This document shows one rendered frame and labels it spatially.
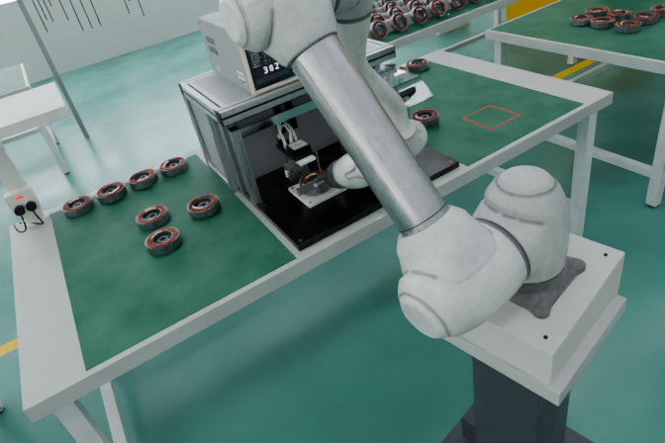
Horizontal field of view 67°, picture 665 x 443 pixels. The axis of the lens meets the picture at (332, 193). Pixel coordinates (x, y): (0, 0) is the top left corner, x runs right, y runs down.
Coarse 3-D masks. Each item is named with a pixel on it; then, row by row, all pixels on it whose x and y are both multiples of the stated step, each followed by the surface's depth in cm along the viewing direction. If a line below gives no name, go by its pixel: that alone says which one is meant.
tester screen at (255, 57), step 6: (252, 54) 154; (258, 54) 155; (264, 54) 156; (252, 60) 155; (258, 60) 156; (264, 60) 157; (270, 60) 158; (252, 66) 156; (258, 66) 157; (282, 66) 161; (252, 72) 157; (258, 72) 158; (270, 72) 160; (294, 72) 164; (258, 78) 159; (276, 78) 162; (258, 84) 159; (264, 84) 160
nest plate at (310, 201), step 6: (294, 186) 174; (294, 192) 171; (330, 192) 167; (336, 192) 167; (300, 198) 167; (306, 198) 167; (312, 198) 166; (318, 198) 165; (324, 198) 165; (306, 204) 165; (312, 204) 163
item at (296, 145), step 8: (288, 144) 171; (296, 144) 170; (304, 144) 169; (288, 152) 171; (296, 152) 167; (304, 152) 168; (312, 152) 170; (288, 160) 178; (296, 160) 168; (304, 160) 168; (312, 160) 169
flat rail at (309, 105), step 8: (304, 104) 167; (312, 104) 168; (280, 112) 164; (288, 112) 165; (296, 112) 166; (304, 112) 168; (264, 120) 161; (272, 120) 163; (280, 120) 164; (248, 128) 160; (256, 128) 161; (264, 128) 163
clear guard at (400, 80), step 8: (384, 64) 177; (384, 72) 171; (392, 72) 170; (400, 72) 168; (408, 72) 167; (392, 80) 164; (400, 80) 163; (408, 80) 161; (416, 80) 162; (400, 88) 160; (408, 88) 160; (416, 88) 161; (424, 88) 162; (408, 96) 159; (416, 96) 160; (424, 96) 161; (408, 104) 158
